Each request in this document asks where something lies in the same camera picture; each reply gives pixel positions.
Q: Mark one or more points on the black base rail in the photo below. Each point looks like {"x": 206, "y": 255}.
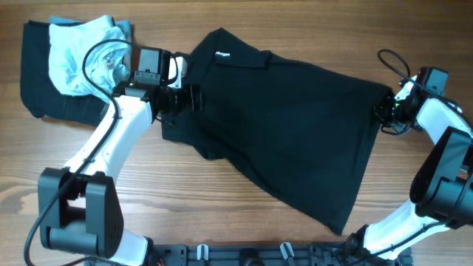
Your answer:
{"x": 315, "y": 254}

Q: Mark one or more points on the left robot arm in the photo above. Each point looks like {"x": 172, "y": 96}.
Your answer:
{"x": 78, "y": 203}

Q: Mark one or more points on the black folded garment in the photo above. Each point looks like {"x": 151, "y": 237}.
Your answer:
{"x": 37, "y": 92}

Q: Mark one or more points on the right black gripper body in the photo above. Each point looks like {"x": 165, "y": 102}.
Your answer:
{"x": 389, "y": 111}

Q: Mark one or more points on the black polo shirt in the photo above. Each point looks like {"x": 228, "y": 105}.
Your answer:
{"x": 301, "y": 133}

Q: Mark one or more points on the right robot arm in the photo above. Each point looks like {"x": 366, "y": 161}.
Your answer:
{"x": 440, "y": 197}

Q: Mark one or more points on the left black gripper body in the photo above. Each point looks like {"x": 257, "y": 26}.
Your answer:
{"x": 179, "y": 100}

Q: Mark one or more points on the light blue crumpled garment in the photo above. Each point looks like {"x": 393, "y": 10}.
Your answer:
{"x": 99, "y": 45}

